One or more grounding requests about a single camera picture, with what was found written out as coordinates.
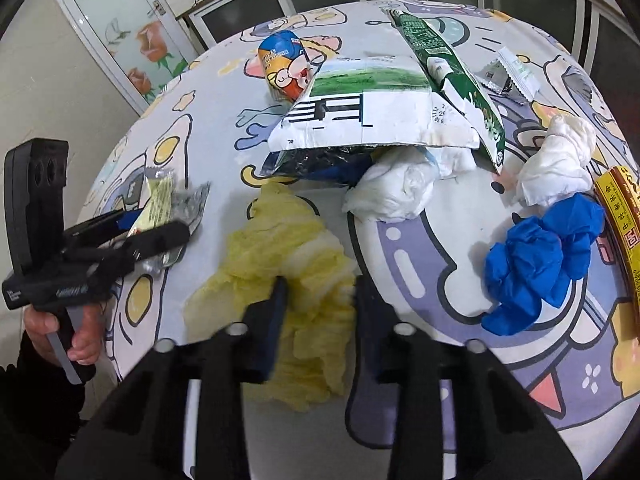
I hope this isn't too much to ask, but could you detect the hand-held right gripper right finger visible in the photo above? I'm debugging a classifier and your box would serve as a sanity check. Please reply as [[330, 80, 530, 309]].
[[352, 275, 583, 480]]

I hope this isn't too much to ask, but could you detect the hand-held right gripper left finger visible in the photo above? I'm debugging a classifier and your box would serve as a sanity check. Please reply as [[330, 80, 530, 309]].
[[55, 276, 291, 480]]

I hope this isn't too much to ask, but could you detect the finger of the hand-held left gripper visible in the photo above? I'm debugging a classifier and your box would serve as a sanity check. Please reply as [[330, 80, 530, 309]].
[[62, 209, 151, 242], [75, 221, 192, 277]]

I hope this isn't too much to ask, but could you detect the yellow and silver wrapper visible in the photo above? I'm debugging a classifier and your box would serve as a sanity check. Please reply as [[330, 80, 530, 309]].
[[126, 166, 212, 277]]

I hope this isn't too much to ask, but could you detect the yellow tissue paper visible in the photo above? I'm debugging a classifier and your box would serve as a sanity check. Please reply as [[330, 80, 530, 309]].
[[184, 182, 359, 413]]

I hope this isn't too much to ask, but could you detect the white and green milk carton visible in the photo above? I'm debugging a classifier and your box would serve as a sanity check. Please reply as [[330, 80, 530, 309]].
[[267, 55, 483, 154]]

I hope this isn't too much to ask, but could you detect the torn silver sachet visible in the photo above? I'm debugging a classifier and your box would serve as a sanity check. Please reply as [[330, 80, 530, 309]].
[[475, 59, 516, 95]]

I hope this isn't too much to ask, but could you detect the person's left forearm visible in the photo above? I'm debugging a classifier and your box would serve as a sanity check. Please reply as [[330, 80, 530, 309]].
[[0, 332, 88, 480]]

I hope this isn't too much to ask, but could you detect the person's left hand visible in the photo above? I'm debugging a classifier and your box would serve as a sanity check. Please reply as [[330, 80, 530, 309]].
[[24, 304, 104, 367]]

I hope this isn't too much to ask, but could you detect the cartoon printed tablecloth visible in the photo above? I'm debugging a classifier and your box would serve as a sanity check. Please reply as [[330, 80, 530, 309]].
[[82, 0, 640, 432]]

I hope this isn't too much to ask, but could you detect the crumpled white tissue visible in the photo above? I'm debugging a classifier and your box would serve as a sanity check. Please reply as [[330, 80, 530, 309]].
[[516, 114, 599, 209], [341, 147, 479, 224]]

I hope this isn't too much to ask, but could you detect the crumpled blue glove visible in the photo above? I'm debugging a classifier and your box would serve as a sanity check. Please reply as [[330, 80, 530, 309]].
[[481, 193, 606, 336]]

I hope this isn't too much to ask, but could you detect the dark shiny plastic bag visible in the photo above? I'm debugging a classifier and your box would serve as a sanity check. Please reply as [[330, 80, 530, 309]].
[[259, 142, 382, 189]]

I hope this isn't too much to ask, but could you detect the flower printed glass door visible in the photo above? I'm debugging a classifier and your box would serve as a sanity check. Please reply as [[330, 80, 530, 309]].
[[50, 0, 204, 117]]

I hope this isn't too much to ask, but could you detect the orange cartoon snack packet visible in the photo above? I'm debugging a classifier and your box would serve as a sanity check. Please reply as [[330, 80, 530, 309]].
[[257, 30, 327, 104]]

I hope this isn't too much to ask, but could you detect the yellow and red box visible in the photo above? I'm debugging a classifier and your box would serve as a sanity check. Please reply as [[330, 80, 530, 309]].
[[593, 164, 640, 312]]

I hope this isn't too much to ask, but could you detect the green snack wrapper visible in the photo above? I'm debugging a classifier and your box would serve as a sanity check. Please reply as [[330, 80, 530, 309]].
[[389, 8, 505, 177]]

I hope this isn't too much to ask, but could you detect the white sachet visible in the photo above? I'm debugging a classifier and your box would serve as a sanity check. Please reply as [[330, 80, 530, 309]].
[[497, 47, 542, 104]]

